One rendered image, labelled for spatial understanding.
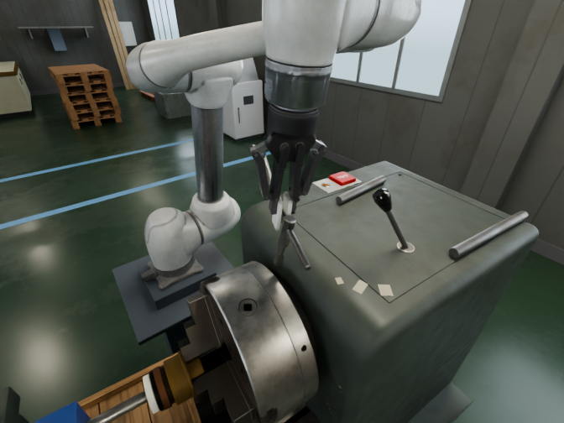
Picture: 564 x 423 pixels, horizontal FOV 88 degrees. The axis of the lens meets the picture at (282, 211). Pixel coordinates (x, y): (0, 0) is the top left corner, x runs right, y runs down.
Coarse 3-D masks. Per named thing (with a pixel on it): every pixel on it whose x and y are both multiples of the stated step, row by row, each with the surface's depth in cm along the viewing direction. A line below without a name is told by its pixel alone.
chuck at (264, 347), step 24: (216, 288) 56; (240, 288) 56; (216, 312) 57; (264, 312) 52; (240, 336) 49; (264, 336) 50; (288, 336) 51; (240, 360) 49; (264, 360) 49; (288, 360) 50; (264, 384) 48; (288, 384) 50; (264, 408) 49; (288, 408) 53
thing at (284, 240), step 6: (288, 216) 52; (288, 222) 51; (294, 222) 51; (282, 228) 52; (288, 228) 52; (282, 234) 53; (282, 240) 53; (288, 240) 53; (282, 246) 54; (276, 252) 56; (282, 252) 55; (276, 258) 56; (282, 258) 57; (276, 264) 57
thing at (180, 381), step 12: (168, 360) 56; (180, 360) 55; (192, 360) 57; (156, 372) 54; (168, 372) 54; (180, 372) 54; (192, 372) 55; (204, 372) 56; (156, 384) 53; (168, 384) 53; (180, 384) 53; (192, 384) 54; (156, 396) 52; (168, 396) 53; (180, 396) 53; (192, 396) 55; (168, 408) 54
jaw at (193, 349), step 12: (204, 288) 62; (192, 300) 57; (204, 300) 58; (192, 312) 57; (204, 312) 58; (192, 324) 58; (204, 324) 58; (216, 324) 59; (192, 336) 57; (204, 336) 58; (216, 336) 59; (180, 348) 56; (192, 348) 57; (204, 348) 58
